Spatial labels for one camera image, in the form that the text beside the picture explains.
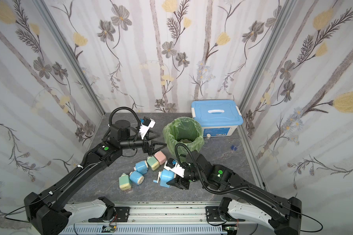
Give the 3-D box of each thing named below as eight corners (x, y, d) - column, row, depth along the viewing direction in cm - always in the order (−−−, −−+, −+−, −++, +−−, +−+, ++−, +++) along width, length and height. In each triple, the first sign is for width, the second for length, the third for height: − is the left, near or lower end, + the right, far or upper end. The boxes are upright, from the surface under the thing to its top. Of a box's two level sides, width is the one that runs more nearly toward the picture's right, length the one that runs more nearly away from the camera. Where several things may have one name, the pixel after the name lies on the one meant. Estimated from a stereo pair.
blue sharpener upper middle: (136, 175, 89) (133, 170, 83) (138, 165, 93) (135, 160, 87) (148, 175, 89) (146, 170, 83) (149, 165, 93) (147, 160, 87)
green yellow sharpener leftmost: (124, 193, 83) (120, 189, 77) (122, 179, 88) (118, 175, 82) (133, 190, 84) (129, 186, 79) (130, 176, 89) (127, 171, 84)
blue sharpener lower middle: (130, 181, 87) (126, 177, 81) (136, 173, 90) (133, 168, 85) (140, 188, 85) (137, 184, 79) (146, 180, 88) (144, 175, 82)
